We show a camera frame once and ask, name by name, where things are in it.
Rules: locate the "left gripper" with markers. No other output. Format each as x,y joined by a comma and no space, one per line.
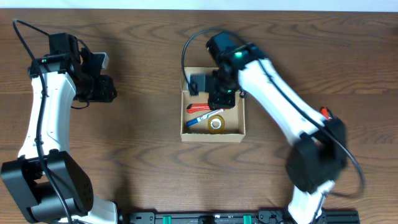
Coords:
104,89

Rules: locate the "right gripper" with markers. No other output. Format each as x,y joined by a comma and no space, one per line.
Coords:
221,101

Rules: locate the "blue whiteboard marker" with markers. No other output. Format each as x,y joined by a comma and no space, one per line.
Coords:
204,117

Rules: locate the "red utility knife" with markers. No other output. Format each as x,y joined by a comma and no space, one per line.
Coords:
196,107

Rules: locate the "yellow tape roll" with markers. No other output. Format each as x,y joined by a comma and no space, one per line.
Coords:
216,124

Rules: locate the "red black stapler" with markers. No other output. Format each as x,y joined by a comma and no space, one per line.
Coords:
326,112

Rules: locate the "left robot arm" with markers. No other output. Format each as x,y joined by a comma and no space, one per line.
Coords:
45,182

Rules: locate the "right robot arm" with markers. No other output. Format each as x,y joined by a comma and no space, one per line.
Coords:
318,152

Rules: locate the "open cardboard box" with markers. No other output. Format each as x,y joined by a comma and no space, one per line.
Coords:
226,126

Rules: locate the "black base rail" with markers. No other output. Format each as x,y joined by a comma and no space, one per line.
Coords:
264,216

